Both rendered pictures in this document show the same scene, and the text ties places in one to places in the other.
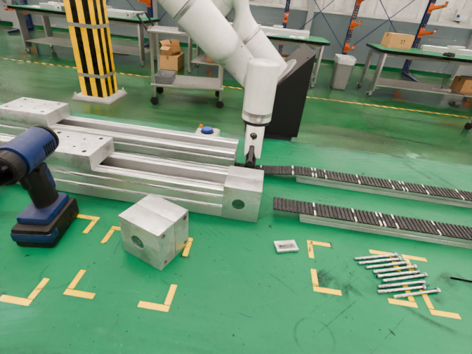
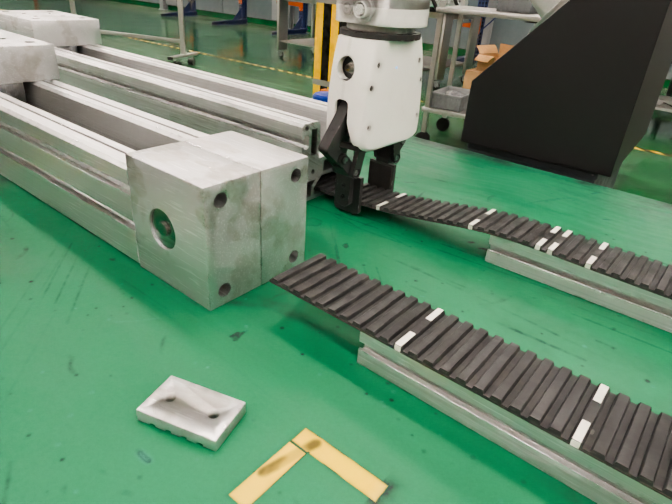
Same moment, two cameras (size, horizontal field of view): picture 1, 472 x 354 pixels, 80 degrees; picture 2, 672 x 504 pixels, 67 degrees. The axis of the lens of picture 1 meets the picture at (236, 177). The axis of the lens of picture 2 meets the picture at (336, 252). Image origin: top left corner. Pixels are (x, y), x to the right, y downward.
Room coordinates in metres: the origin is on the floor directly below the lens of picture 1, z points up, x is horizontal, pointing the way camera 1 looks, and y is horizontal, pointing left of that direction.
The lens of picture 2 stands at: (0.33, -0.30, 1.00)
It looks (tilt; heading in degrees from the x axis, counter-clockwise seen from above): 29 degrees down; 33
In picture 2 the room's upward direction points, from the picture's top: 4 degrees clockwise
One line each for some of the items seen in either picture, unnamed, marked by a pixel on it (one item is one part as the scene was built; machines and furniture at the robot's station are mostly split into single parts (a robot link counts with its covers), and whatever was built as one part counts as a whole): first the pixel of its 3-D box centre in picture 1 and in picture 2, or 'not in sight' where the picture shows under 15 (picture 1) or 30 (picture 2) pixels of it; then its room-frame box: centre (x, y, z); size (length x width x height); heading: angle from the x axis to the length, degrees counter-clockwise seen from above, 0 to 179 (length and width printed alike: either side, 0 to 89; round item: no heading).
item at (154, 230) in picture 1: (159, 227); not in sight; (0.43, 0.15, 0.83); 0.11 x 0.10 x 0.10; 155
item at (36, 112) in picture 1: (36, 115); (47, 35); (0.82, 0.66, 0.87); 0.16 x 0.11 x 0.07; 86
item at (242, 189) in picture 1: (243, 190); (233, 208); (0.60, -0.02, 0.83); 0.12 x 0.09 x 0.10; 176
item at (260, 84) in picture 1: (260, 86); not in sight; (0.78, -0.04, 1.05); 0.09 x 0.08 x 0.13; 10
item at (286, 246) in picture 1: (286, 246); (192, 410); (0.46, -0.13, 0.78); 0.05 x 0.03 x 0.01; 103
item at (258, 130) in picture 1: (253, 135); (375, 82); (0.77, -0.04, 0.91); 0.10 x 0.07 x 0.11; 176
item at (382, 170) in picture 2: not in sight; (388, 165); (0.81, -0.04, 0.82); 0.03 x 0.03 x 0.07; 86
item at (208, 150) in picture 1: (113, 140); (130, 90); (0.81, 0.41, 0.82); 0.80 x 0.10 x 0.09; 86
